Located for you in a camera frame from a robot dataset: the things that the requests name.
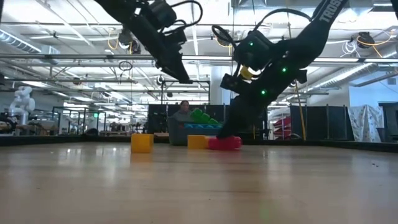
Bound yellow two-stud block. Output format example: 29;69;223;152
187;134;210;150
130;133;154;154

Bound grey storage bin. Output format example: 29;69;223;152
167;119;223;146

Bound white pillar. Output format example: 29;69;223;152
210;65;233;106

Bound red shelf rack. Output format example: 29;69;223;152
272;115;292;141

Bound yellow tape piece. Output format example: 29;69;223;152
239;65;254;81

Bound white patterned cloth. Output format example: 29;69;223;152
347;105;385;143

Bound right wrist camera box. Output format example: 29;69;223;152
233;30;275;72

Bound person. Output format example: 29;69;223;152
172;100;195;122

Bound long ceiling light bar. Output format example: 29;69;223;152
0;53;398;63

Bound red two-stud block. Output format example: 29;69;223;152
207;135;243;152

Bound small black ceiling reel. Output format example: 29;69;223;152
130;39;142;55

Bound black metal rig frame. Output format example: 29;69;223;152
160;79;211;105

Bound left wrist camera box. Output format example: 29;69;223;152
145;0;178;30

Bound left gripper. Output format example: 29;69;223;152
146;29;193;85

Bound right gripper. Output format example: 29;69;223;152
217;58;307;139

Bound dark blue partition panels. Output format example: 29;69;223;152
289;104;354;141

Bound black desk partition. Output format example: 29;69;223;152
147;103;231;134

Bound yellow hanging cable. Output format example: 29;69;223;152
294;81;307;141

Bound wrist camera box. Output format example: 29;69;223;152
233;30;275;72
145;0;178;30

